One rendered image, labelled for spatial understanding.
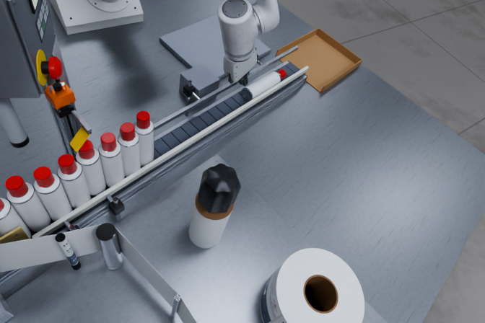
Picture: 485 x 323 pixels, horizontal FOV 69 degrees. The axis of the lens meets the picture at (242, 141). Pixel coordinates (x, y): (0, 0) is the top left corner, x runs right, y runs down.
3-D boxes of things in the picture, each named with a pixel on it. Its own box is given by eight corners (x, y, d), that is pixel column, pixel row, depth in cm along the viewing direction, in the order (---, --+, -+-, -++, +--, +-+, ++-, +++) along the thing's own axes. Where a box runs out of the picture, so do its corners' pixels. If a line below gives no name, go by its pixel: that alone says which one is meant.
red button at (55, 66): (37, 67, 56) (58, 67, 57) (40, 51, 58) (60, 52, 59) (42, 83, 59) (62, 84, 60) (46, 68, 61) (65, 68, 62)
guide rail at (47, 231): (35, 242, 83) (33, 239, 81) (33, 239, 83) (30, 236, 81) (307, 71, 140) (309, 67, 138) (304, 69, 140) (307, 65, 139)
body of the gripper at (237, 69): (242, 29, 99) (245, 52, 110) (216, 51, 97) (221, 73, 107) (261, 44, 97) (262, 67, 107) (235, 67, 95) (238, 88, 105)
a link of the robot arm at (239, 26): (248, 24, 97) (218, 37, 96) (246, -12, 85) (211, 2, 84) (262, 47, 94) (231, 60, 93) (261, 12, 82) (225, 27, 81)
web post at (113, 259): (110, 275, 83) (102, 247, 68) (99, 259, 85) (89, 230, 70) (128, 262, 86) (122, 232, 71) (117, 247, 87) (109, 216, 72)
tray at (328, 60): (320, 93, 144) (324, 86, 140) (274, 56, 152) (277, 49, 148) (358, 66, 160) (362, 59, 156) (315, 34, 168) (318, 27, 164)
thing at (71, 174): (80, 215, 90) (64, 174, 74) (66, 202, 91) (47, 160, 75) (96, 200, 93) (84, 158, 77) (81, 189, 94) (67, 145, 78)
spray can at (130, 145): (133, 182, 98) (130, 139, 82) (118, 173, 99) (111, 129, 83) (144, 168, 102) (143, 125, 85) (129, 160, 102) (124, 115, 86)
